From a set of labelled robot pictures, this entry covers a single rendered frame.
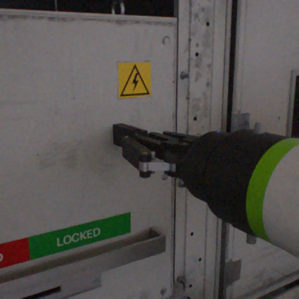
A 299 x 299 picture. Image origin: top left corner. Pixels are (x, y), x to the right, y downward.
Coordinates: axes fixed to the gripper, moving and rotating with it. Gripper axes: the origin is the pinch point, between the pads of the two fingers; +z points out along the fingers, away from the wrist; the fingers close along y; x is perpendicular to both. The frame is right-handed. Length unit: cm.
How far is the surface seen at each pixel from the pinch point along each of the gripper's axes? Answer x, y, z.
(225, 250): -27.1, 25.3, 5.8
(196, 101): 3.2, 17.8, 7.1
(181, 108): 2.1, 14.7, 7.5
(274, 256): -32, 40, 5
